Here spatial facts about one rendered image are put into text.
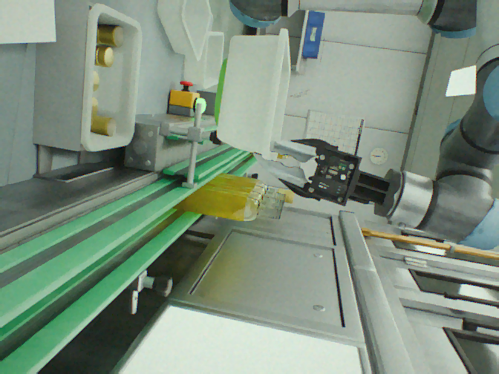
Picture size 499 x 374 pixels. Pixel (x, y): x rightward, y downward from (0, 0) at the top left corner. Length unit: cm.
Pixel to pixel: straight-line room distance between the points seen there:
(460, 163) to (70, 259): 53
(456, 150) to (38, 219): 56
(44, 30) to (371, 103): 636
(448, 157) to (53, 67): 60
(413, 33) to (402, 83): 74
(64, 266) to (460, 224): 49
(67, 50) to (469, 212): 61
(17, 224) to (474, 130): 57
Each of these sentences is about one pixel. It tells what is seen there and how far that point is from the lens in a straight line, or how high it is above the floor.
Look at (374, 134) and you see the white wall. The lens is 684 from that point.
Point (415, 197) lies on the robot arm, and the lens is 61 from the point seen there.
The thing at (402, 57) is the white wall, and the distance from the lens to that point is 693.
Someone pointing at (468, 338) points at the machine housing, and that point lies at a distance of 99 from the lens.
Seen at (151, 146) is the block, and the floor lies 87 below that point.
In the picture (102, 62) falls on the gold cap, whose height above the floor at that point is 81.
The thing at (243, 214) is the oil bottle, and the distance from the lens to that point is 89.
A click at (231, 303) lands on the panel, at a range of 75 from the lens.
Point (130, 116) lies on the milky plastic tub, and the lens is 82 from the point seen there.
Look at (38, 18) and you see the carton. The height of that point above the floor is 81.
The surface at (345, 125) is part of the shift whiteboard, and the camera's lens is 677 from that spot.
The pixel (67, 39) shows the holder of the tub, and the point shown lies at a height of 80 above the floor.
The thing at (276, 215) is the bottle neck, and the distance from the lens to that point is 90.
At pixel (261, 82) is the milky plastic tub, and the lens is 56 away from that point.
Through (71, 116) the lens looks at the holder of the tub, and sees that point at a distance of 69.
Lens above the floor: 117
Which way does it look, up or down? 7 degrees down
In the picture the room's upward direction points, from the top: 100 degrees clockwise
